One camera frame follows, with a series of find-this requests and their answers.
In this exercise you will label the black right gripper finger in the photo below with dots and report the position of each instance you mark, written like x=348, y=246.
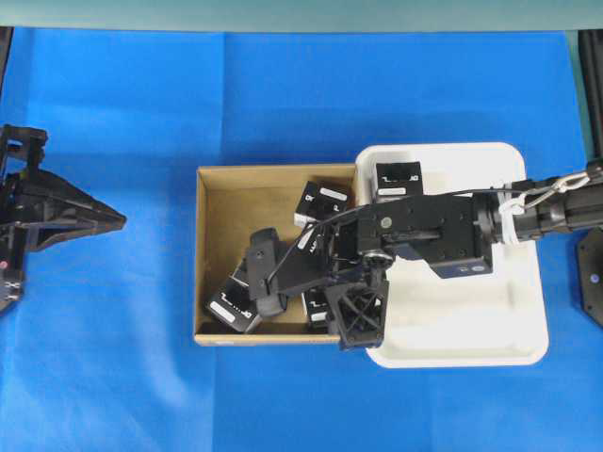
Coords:
x=276, y=273

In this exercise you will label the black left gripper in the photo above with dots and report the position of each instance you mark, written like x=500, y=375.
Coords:
x=39, y=209

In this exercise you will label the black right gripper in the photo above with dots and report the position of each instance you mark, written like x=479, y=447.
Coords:
x=431, y=228

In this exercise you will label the black white box lower middle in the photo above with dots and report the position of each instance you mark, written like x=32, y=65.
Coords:
x=317, y=310

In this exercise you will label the black white box lower left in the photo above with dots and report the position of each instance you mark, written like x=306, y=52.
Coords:
x=231, y=304

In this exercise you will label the black white small box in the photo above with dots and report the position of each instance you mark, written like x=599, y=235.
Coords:
x=319, y=242

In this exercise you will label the brown cardboard box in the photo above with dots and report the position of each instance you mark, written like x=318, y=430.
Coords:
x=232, y=203

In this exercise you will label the black white box upper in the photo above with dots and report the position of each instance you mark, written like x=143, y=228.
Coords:
x=320, y=201

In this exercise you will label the black white box in tray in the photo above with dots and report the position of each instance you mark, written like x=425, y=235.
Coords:
x=394, y=181

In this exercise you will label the white plastic tray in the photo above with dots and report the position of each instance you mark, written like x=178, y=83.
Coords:
x=491, y=320

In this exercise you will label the blue table cloth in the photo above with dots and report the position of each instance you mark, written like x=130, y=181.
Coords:
x=99, y=354

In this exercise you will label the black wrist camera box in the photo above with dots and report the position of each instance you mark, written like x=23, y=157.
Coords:
x=459, y=268

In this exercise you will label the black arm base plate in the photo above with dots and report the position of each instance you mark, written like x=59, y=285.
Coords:
x=589, y=255

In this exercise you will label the black aluminium frame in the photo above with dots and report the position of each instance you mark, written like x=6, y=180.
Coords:
x=590, y=56

